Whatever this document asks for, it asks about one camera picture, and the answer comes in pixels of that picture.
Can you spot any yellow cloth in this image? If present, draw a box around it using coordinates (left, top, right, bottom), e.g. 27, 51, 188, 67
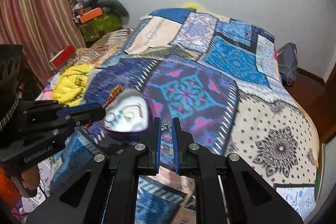
51, 64, 93, 105

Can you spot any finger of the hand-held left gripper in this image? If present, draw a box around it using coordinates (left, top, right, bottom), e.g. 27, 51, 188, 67
20, 100, 103, 120
23, 106, 107, 141

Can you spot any blue patchwork blanket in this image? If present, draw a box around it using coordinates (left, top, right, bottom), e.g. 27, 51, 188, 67
37, 7, 319, 224

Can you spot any grey bag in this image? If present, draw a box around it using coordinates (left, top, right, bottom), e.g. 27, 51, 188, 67
277, 42, 299, 83

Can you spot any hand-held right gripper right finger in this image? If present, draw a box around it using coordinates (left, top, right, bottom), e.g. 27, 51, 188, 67
171, 117, 310, 224

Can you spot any red gold braided bracelet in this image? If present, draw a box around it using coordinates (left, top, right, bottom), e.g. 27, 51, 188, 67
103, 84, 124, 109

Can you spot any grey green pillow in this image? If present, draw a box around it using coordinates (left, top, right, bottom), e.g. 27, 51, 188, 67
97, 0, 130, 18

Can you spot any red box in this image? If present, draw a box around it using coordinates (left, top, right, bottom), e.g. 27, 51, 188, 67
49, 45, 77, 70

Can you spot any white cable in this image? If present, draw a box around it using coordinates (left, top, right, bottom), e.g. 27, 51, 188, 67
278, 49, 296, 86

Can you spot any striped beige cloth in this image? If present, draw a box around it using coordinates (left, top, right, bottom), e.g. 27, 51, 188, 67
79, 28, 135, 67

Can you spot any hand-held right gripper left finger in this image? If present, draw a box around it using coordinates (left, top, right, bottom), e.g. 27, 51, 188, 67
26, 117, 162, 224

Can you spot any striped pink curtain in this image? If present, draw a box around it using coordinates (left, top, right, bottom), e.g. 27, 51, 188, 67
0, 0, 88, 84

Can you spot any black white braided cord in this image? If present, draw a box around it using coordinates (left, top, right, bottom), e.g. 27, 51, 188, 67
0, 94, 20, 132

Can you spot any orange box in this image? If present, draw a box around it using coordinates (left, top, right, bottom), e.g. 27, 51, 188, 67
78, 7, 104, 24

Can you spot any purple heart-shaped jewelry box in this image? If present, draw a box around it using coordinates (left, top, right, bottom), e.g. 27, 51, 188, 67
98, 89, 151, 141

